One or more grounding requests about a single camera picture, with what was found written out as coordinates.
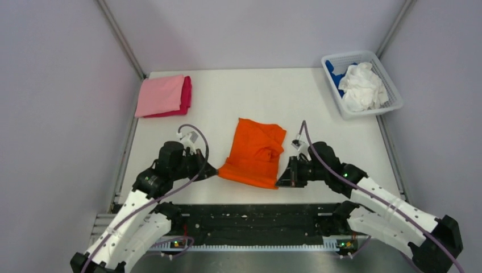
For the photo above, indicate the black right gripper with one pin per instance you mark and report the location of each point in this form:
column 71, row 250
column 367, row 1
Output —
column 287, row 178

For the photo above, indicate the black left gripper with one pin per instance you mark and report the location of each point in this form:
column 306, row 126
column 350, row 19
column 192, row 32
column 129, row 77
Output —
column 198, row 157

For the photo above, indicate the orange t shirt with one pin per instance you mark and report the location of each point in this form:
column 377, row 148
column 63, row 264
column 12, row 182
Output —
column 255, row 154

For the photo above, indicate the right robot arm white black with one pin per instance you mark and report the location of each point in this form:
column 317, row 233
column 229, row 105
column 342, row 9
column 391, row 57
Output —
column 432, row 243

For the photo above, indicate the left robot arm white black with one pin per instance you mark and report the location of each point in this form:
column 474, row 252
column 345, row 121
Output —
column 144, row 217

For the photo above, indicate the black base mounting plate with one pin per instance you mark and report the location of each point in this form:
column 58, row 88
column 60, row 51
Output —
column 259, row 224

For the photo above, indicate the crimson folded t shirt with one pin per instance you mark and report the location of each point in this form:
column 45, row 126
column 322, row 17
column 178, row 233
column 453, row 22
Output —
column 185, row 104

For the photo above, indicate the pink folded t shirt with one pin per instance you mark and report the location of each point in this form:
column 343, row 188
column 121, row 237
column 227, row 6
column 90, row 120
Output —
column 159, row 95

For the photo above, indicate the blue t shirt in basket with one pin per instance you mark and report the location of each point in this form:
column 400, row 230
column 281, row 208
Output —
column 335, row 78

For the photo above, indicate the white crumpled t shirt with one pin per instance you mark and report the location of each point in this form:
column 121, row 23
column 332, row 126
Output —
column 362, row 88

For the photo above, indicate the white plastic basket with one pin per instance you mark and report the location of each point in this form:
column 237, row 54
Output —
column 342, row 61

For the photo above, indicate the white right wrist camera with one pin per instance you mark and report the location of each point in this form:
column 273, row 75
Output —
column 302, row 150

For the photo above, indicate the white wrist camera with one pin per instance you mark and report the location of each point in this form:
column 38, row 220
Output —
column 302, row 150
column 190, row 139

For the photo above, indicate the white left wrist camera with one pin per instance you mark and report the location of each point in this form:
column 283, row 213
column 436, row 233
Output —
column 190, row 139

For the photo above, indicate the white slotted cable duct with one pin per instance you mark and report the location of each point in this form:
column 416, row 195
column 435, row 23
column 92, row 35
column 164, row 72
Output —
column 329, row 244

